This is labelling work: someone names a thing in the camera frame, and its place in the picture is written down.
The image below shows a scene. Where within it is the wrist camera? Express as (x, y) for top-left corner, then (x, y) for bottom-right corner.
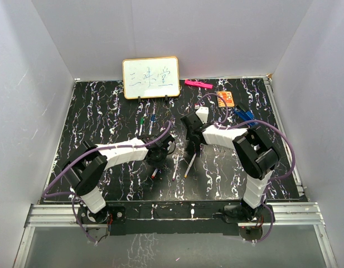
(160, 133), (175, 150)
(195, 104), (209, 123)

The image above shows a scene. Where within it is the blue stapler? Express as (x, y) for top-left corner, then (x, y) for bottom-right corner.
(234, 103), (255, 121)

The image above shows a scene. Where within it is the yellow framed whiteboard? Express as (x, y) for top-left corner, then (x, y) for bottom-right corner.
(122, 56), (180, 99)

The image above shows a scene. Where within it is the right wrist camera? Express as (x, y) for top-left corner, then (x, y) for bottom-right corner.
(195, 104), (209, 123)

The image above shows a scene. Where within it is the purple white pen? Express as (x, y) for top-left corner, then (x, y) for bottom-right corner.
(172, 155), (180, 181)

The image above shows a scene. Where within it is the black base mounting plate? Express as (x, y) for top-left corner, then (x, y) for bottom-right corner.
(77, 200), (275, 236)

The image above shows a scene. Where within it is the red white pen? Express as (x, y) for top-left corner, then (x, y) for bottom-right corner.
(151, 169), (158, 179)

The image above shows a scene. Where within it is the orange card box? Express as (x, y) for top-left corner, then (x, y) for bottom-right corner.
(216, 91), (235, 108)

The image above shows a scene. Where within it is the orange white pen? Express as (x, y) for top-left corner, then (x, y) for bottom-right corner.
(184, 153), (197, 178)

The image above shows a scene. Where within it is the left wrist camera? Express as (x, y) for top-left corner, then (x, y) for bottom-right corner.
(160, 133), (175, 150)

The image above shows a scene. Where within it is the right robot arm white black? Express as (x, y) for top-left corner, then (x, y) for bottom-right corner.
(181, 112), (280, 222)

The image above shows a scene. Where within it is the green white pen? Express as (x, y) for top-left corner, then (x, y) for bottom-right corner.
(138, 117), (144, 136)

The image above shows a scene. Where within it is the aluminium frame rail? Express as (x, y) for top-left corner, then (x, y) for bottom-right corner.
(25, 201), (325, 227)

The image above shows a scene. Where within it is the blue white pen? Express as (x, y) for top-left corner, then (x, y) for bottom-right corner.
(148, 114), (156, 135)

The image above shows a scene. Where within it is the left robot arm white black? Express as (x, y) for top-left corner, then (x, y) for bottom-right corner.
(64, 133), (175, 223)

